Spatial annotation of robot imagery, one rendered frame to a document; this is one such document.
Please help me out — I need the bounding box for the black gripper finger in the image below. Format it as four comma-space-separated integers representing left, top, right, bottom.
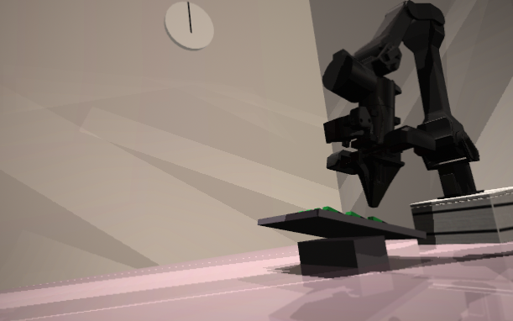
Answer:
362, 155, 405, 208
346, 160, 372, 208

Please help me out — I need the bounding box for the grey switch panel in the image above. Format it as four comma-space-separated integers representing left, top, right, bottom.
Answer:
258, 206, 427, 268

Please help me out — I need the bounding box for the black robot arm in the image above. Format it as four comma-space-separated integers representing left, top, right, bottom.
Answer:
322, 0, 484, 200

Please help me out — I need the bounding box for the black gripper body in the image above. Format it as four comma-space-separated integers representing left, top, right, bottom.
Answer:
327, 105, 436, 175

